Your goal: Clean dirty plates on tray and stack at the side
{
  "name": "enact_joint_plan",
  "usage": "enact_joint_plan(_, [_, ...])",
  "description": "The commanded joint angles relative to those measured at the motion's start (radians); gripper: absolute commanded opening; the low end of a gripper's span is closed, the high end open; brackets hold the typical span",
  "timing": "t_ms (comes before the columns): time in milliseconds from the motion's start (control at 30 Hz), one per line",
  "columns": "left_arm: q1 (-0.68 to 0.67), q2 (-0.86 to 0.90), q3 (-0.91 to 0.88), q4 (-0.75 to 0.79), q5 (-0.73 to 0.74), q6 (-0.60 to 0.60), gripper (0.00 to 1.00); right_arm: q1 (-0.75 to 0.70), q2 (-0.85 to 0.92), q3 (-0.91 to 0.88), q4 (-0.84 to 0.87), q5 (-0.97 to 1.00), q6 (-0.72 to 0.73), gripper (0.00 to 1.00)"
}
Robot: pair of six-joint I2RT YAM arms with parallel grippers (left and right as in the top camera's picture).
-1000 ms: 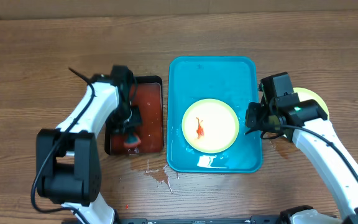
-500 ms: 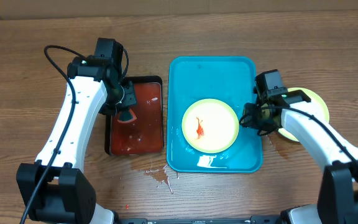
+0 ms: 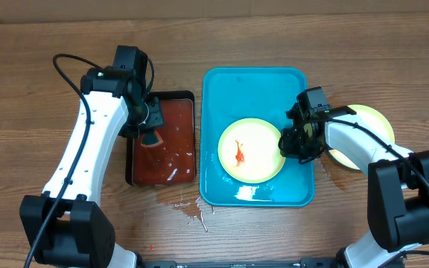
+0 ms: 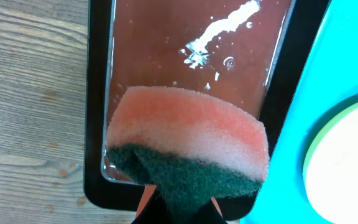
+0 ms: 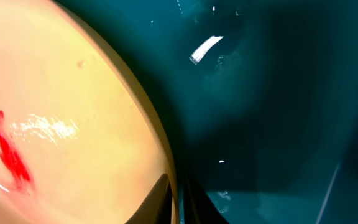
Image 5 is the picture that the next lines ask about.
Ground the yellow plate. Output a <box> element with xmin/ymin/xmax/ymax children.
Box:
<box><xmin>0</xmin><ymin>1</ymin><xmax>178</xmax><ymax>223</ymax></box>

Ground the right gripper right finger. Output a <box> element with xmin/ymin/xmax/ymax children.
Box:
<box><xmin>183</xmin><ymin>178</ymin><xmax>228</xmax><ymax>224</ymax></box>

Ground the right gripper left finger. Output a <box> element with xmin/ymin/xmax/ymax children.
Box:
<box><xmin>126</xmin><ymin>174</ymin><xmax>173</xmax><ymax>224</ymax></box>

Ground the teal plastic tray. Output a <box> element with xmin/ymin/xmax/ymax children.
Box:
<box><xmin>63</xmin><ymin>0</ymin><xmax>358</xmax><ymax>223</ymax></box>

